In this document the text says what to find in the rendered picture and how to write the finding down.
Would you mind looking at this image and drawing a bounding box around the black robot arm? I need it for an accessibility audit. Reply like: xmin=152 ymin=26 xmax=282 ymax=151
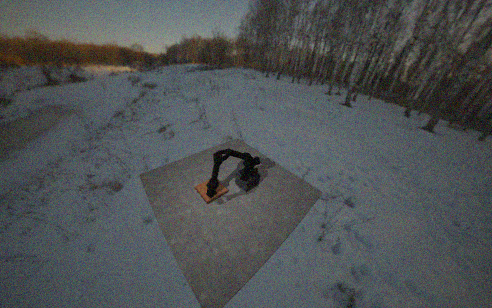
xmin=206 ymin=148 xmax=261 ymax=198

